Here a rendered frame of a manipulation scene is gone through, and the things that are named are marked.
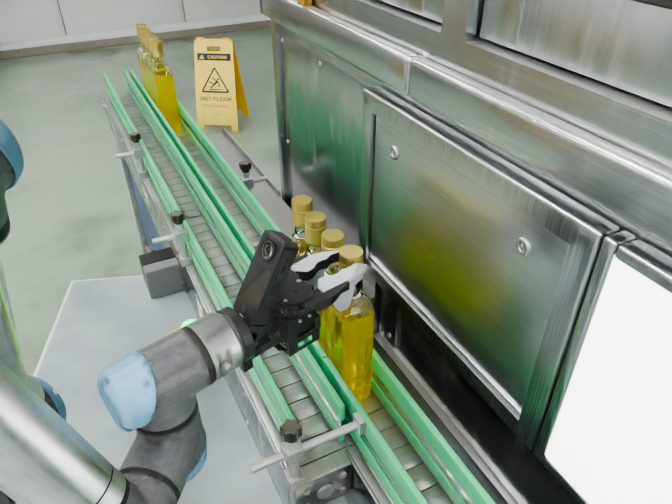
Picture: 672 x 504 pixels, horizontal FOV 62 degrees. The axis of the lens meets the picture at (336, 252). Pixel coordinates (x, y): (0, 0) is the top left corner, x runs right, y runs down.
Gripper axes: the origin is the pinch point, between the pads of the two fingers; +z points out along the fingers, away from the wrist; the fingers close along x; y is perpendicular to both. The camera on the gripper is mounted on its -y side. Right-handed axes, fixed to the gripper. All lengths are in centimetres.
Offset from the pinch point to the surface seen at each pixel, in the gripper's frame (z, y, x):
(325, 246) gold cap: 0.2, 0.7, -5.3
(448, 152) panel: 11.2, -14.8, 6.4
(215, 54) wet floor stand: 157, 65, -299
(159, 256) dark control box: -2, 32, -63
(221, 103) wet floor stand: 152, 96, -291
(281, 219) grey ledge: 25, 28, -51
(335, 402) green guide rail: -7.5, 19.4, 5.4
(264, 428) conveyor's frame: -14.5, 28.1, -3.7
